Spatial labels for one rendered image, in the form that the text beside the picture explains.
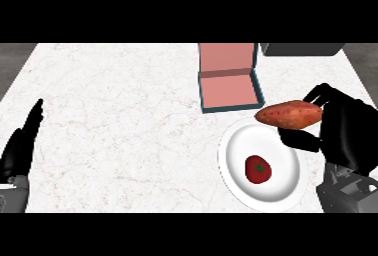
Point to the red tomato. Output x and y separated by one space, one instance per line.
257 169

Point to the dark grey appliance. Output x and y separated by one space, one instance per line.
300 49

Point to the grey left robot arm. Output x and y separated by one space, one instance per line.
12 196

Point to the pink and teal cardboard box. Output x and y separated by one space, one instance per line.
229 80

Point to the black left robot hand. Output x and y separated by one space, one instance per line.
21 146

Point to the orange sweet potato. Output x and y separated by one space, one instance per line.
290 114

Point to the white plate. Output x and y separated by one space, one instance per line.
275 180

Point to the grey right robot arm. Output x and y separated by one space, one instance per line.
347 191

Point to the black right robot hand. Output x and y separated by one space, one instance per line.
349 133

